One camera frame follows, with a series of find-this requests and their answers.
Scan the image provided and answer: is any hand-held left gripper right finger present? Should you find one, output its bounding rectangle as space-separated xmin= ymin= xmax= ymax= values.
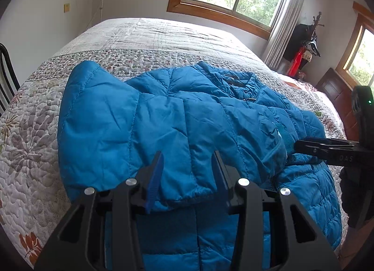
xmin=211 ymin=151 xmax=341 ymax=271

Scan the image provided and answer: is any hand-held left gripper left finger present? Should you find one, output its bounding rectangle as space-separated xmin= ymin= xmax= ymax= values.
xmin=34 ymin=151 xmax=164 ymax=271

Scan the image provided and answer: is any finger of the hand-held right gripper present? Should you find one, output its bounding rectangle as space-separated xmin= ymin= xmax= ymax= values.
xmin=294 ymin=140 xmax=329 ymax=163
xmin=304 ymin=138 xmax=359 ymax=145

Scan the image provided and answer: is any blue puffer jacket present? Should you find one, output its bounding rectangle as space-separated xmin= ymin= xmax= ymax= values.
xmin=58 ymin=60 xmax=343 ymax=271

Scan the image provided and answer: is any person's right hand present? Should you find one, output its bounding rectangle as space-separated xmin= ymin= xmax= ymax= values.
xmin=340 ymin=169 xmax=374 ymax=228

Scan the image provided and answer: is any dark wooden headboard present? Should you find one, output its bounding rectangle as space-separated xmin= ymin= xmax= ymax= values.
xmin=316 ymin=68 xmax=361 ymax=143

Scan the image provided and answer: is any pink patterned pillow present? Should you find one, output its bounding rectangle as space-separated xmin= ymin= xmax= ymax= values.
xmin=280 ymin=74 xmax=325 ymax=94

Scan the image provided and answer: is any red hanging garment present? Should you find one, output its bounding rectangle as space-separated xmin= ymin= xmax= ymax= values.
xmin=288 ymin=44 xmax=308 ymax=77

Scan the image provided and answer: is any black hanging garment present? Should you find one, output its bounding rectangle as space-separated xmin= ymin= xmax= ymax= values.
xmin=283 ymin=24 xmax=315 ymax=62

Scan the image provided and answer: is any wooden coat rack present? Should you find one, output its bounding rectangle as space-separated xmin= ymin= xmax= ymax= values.
xmin=310 ymin=11 xmax=325 ymax=40

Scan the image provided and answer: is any floral quilted bedspread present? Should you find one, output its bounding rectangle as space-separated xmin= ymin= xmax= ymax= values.
xmin=0 ymin=17 xmax=349 ymax=268

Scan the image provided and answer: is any grey pleated curtain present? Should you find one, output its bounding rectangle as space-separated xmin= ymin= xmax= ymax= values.
xmin=263 ymin=0 xmax=310 ymax=70

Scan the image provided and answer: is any black metal chair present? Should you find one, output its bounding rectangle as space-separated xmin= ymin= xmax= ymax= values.
xmin=0 ymin=43 xmax=21 ymax=114

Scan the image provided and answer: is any small wooden frame window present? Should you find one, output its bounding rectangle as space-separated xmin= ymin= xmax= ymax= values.
xmin=335 ymin=0 xmax=374 ymax=87

